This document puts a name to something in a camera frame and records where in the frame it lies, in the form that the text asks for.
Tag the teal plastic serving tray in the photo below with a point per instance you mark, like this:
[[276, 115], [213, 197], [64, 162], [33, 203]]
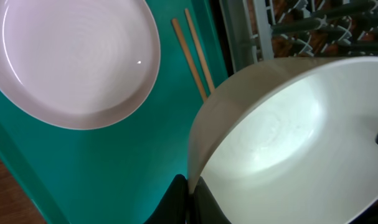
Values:
[[117, 174]]

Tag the wooden chopstick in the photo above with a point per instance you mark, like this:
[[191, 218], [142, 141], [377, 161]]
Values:
[[189, 59], [200, 52]]

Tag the large white bowl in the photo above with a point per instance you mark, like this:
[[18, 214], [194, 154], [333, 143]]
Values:
[[290, 140]]

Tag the grey plastic dishwasher rack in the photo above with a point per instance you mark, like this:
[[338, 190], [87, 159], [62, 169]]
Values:
[[259, 30]]

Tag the large white plate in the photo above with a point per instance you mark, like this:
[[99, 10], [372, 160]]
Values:
[[78, 64]]

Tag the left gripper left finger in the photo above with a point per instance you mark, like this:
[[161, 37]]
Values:
[[173, 205]]

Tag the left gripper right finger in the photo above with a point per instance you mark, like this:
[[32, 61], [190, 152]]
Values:
[[204, 208]]

